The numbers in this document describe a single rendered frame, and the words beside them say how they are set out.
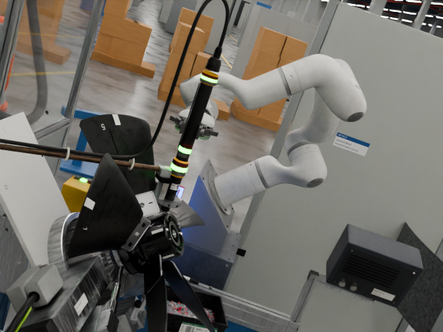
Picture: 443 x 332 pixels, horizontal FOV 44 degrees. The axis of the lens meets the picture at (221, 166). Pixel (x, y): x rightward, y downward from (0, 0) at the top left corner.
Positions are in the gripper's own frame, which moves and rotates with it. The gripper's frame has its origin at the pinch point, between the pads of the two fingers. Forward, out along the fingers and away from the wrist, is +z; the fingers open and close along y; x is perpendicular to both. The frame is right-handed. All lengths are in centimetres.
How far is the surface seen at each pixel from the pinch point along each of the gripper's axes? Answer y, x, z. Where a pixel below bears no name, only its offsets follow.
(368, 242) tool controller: -65, -23, -32
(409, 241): -127, -56, -162
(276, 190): -47, -59, -179
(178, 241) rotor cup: -6.9, -26.9, 8.4
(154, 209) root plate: 1.9, -21.9, 5.6
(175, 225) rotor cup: -4.6, -24.6, 4.9
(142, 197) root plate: 5.9, -20.2, 5.5
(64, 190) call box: 36, -42, -32
